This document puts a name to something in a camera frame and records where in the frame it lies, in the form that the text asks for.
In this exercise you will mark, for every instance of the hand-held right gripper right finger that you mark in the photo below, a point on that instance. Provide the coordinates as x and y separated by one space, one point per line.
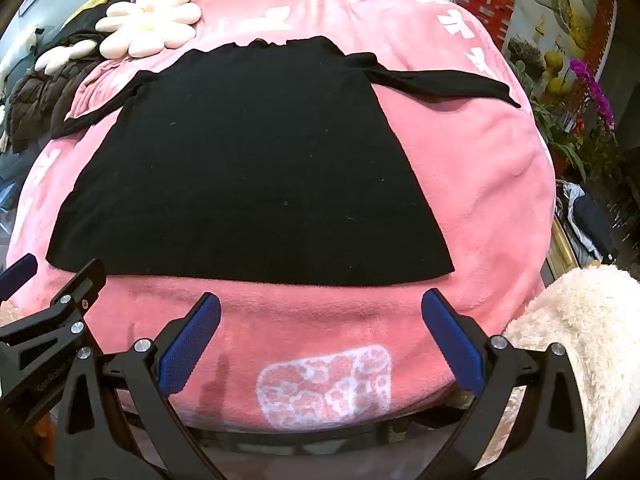
452 340

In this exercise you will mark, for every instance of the green potted plant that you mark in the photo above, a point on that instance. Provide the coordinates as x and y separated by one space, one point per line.
550 125

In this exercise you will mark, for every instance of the wall poster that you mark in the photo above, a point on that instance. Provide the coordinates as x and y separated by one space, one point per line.
565 0

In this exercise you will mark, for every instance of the pink printed blanket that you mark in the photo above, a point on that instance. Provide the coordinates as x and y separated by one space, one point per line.
475 185

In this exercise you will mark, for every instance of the black and yellow cushion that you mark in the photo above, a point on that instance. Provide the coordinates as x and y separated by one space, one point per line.
85 20

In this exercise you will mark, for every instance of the blue cloth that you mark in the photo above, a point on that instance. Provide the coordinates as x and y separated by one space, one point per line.
10 195

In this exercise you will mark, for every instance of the golden frame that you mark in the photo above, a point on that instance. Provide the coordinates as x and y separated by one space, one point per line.
555 260

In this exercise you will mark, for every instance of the purple orchid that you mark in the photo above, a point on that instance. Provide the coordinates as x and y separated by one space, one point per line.
595 90

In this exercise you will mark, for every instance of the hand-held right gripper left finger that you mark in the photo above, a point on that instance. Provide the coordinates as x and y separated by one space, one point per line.
192 345

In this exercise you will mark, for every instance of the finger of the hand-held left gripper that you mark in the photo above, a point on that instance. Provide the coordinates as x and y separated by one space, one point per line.
82 285
20 267

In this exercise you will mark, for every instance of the brown puffer jacket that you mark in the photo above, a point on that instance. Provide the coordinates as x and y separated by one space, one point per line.
45 100

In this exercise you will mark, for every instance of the large white daisy cushion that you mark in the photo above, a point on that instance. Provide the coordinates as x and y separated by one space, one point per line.
150 22

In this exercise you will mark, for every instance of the white fluffy blanket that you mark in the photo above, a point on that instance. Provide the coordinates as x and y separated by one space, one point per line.
590 320

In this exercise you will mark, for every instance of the black shirt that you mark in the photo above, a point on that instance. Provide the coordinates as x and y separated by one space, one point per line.
250 160

